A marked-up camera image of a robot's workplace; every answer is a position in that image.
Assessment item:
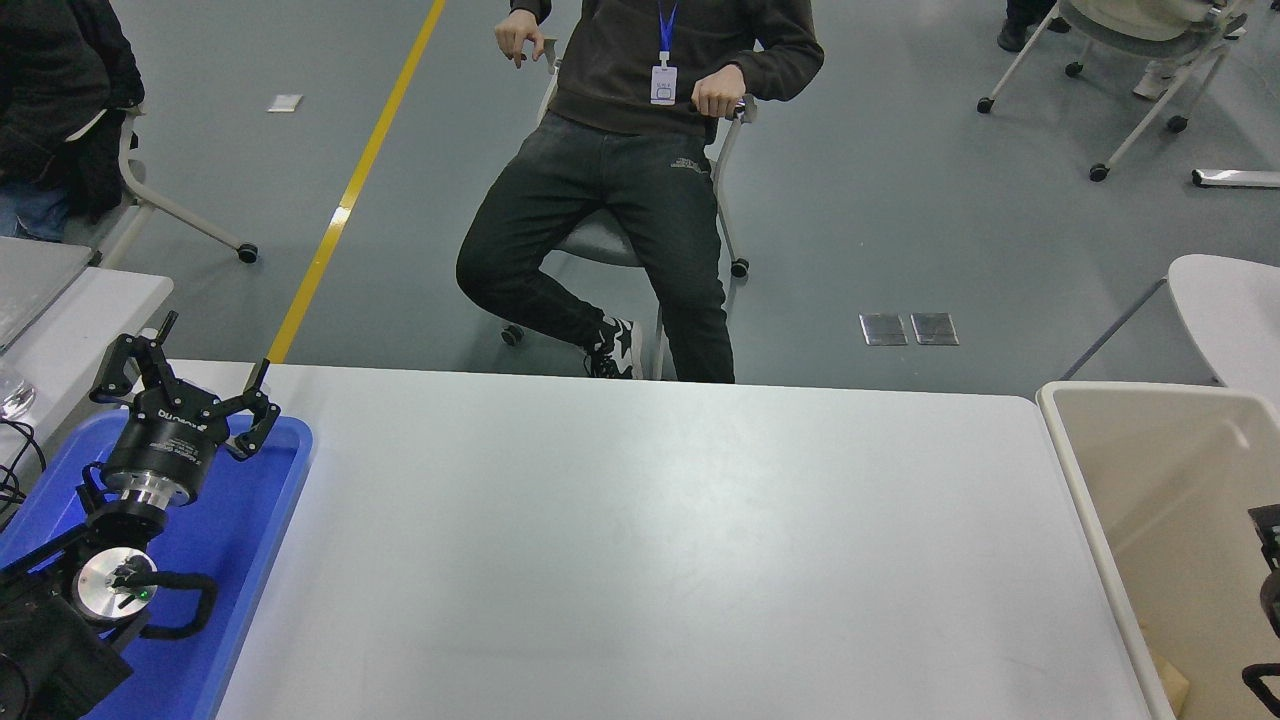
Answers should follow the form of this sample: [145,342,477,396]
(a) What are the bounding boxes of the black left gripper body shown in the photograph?
[102,384,232,485]

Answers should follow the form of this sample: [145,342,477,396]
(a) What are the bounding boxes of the lanyard person's right hand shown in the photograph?
[494,10,546,69]

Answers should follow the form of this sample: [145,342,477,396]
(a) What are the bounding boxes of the lanyard person's left hand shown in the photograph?
[691,64,747,120]

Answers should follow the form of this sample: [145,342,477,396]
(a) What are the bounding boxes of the white side table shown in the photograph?
[0,237,174,471]

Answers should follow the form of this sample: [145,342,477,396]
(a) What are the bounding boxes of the clear glass cup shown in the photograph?
[0,362,37,421]

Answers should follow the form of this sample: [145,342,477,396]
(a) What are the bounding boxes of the tan paper scrap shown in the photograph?
[1145,625,1191,713]

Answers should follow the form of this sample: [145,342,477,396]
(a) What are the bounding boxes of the large pale bin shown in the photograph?
[1036,380,1280,720]

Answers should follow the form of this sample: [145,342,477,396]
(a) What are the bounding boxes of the blue plastic tray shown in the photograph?
[0,410,314,720]

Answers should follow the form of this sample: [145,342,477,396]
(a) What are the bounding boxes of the white wheeled chair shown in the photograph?
[60,100,259,269]

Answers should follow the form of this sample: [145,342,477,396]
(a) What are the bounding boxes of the white moulded chair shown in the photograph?
[1062,254,1280,406]

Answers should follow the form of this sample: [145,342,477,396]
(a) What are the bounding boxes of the person in black jacket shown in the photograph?
[0,0,146,244]

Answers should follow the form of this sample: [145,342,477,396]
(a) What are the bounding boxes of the grey office chair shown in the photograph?
[500,38,759,381]

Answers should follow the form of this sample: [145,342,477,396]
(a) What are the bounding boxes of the person in white trousers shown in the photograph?
[1133,0,1251,101]

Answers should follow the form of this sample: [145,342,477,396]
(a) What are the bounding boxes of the cream wheeled chair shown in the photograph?
[975,0,1280,183]

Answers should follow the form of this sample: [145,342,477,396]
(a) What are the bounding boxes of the person in dark shoes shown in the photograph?
[997,0,1071,53]

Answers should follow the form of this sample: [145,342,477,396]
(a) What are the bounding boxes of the black cable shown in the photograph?
[0,415,48,531]

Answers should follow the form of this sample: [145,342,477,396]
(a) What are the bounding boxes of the person with lanyard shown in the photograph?
[456,0,826,384]

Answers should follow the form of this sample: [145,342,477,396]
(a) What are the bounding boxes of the blue lanyard with badge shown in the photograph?
[650,0,680,106]

